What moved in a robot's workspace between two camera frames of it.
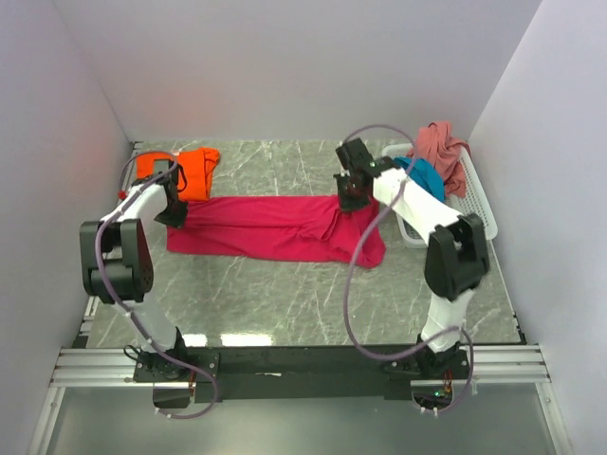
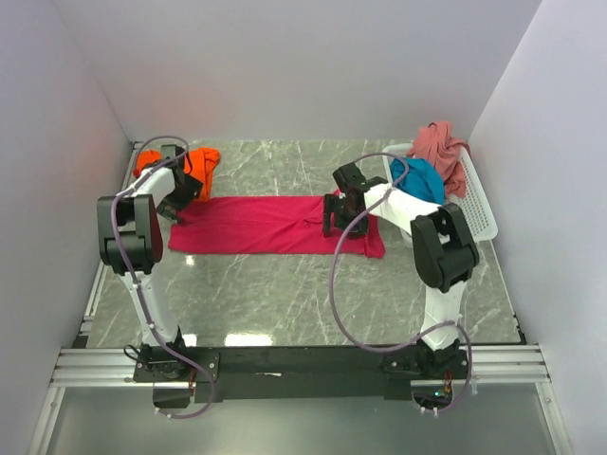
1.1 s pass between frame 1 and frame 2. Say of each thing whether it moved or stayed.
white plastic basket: stayed
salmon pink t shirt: stayed
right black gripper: moved
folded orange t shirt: stayed
